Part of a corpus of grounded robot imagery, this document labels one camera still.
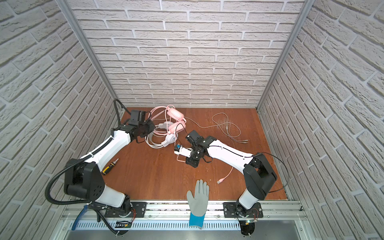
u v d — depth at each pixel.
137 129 0.64
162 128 1.01
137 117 0.66
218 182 0.83
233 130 1.07
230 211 0.74
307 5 0.69
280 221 0.74
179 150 0.72
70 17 0.73
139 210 0.74
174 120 0.81
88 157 0.45
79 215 0.71
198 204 0.76
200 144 0.61
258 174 0.44
